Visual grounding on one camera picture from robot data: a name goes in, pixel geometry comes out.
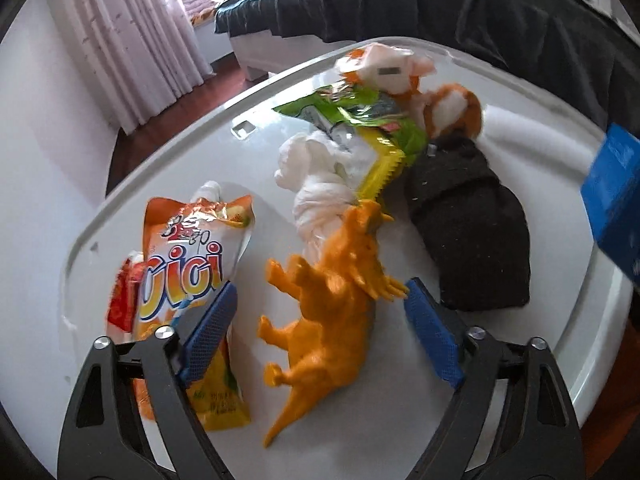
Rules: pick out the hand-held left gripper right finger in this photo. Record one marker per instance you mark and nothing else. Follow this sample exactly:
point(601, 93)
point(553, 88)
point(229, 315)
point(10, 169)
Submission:
point(432, 330)

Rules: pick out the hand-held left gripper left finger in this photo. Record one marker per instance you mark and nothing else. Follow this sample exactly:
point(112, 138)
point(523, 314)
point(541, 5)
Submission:
point(210, 330)

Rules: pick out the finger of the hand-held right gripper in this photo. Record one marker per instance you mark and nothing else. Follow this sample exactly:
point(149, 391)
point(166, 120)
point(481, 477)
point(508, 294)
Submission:
point(612, 195)

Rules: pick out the orange drink pouch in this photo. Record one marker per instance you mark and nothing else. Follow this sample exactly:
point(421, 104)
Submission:
point(195, 250)

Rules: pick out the orange plastic dinosaur toy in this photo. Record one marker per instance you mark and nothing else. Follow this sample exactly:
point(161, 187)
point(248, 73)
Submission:
point(330, 320)

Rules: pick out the white tissue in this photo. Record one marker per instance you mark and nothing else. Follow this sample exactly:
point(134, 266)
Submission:
point(320, 195)

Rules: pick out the red snack wrapper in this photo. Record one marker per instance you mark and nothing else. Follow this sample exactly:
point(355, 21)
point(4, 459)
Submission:
point(122, 305)

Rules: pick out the black knitted cloth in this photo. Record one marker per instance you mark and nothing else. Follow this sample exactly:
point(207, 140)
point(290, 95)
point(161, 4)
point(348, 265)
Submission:
point(465, 220)

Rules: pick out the yellow snack wrapper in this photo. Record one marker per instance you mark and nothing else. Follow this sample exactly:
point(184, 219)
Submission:
point(382, 170)

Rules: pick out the orange and white plush toy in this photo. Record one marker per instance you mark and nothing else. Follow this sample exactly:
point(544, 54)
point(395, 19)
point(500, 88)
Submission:
point(450, 110)

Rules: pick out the green snack packet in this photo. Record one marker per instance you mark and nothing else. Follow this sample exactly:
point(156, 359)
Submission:
point(360, 105)

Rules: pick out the white pleated curtain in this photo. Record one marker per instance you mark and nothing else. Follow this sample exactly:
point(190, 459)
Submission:
point(135, 35)

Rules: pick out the folded pink blanket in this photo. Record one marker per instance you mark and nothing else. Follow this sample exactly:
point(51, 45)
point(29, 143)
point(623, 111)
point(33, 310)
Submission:
point(197, 2)

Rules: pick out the white bed frame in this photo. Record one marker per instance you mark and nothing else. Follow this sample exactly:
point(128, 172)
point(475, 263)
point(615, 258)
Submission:
point(260, 55)

